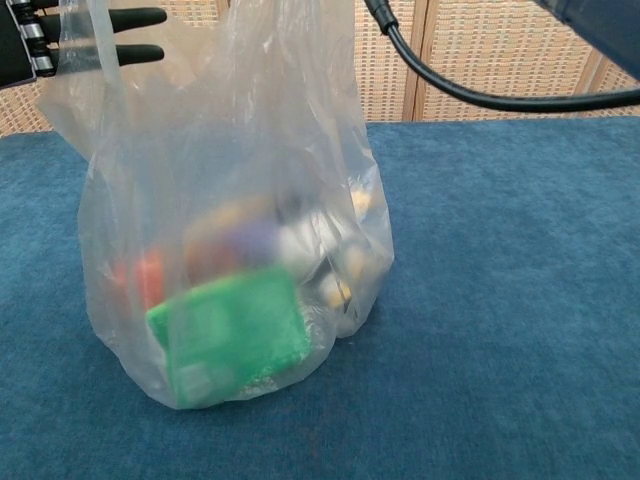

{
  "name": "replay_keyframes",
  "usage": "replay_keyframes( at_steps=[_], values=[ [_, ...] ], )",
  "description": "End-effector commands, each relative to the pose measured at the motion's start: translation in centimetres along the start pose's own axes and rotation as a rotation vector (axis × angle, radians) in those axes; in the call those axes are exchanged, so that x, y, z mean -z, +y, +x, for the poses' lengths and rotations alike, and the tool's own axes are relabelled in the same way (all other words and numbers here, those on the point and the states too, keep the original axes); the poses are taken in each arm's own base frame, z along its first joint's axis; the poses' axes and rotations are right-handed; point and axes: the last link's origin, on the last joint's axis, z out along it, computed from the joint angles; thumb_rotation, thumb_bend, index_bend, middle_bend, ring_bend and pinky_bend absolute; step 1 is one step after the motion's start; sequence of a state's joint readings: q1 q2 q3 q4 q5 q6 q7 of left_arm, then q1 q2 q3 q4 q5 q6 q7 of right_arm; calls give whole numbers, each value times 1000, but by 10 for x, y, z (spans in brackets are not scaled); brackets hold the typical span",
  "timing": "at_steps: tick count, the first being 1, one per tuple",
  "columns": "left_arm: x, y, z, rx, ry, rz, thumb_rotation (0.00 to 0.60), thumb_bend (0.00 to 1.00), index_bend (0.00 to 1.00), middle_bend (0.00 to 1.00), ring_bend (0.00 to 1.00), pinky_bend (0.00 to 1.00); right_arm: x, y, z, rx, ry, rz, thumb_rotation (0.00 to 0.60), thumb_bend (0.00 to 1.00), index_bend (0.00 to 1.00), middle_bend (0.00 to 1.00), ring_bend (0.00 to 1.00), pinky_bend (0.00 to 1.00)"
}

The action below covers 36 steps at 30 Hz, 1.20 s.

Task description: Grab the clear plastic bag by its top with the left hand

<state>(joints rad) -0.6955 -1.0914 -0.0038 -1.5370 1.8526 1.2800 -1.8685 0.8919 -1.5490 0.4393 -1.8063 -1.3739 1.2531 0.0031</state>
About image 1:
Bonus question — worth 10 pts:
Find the green box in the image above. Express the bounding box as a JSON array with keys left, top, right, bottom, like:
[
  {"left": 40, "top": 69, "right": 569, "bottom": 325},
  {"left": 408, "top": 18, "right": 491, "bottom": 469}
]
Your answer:
[{"left": 145, "top": 264, "right": 313, "bottom": 406}]

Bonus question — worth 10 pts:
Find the clear plastic shopping bag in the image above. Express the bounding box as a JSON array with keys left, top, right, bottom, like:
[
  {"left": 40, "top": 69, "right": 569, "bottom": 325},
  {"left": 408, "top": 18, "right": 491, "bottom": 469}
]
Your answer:
[{"left": 37, "top": 0, "right": 396, "bottom": 412}]

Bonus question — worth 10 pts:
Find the purple brown snack packet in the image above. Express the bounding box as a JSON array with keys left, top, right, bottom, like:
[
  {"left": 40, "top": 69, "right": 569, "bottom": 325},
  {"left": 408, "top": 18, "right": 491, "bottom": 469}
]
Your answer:
[{"left": 183, "top": 198, "right": 277, "bottom": 277}]

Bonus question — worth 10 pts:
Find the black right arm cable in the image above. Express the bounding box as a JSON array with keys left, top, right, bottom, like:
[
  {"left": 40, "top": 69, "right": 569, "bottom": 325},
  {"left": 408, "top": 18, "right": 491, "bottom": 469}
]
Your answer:
[{"left": 363, "top": 0, "right": 640, "bottom": 113}]

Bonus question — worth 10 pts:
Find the red orange packet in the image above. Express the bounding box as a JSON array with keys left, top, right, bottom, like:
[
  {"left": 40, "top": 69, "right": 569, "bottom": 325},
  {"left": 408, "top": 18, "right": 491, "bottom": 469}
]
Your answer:
[{"left": 117, "top": 251, "right": 165, "bottom": 310}]

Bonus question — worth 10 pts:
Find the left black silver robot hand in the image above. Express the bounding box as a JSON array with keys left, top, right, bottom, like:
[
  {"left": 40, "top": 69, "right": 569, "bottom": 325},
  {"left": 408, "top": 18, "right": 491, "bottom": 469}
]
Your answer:
[{"left": 0, "top": 0, "right": 168, "bottom": 91}]

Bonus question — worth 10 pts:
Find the silver yellow snack pouch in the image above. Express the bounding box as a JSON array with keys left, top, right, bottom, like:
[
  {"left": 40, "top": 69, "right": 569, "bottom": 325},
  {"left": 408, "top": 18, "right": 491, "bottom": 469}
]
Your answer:
[{"left": 276, "top": 188, "right": 374, "bottom": 314}]

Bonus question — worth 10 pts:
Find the blue carpet table cover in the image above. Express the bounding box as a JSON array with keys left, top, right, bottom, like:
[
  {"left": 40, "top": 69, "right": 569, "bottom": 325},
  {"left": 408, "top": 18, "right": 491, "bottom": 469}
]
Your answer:
[{"left": 0, "top": 118, "right": 640, "bottom": 480}]

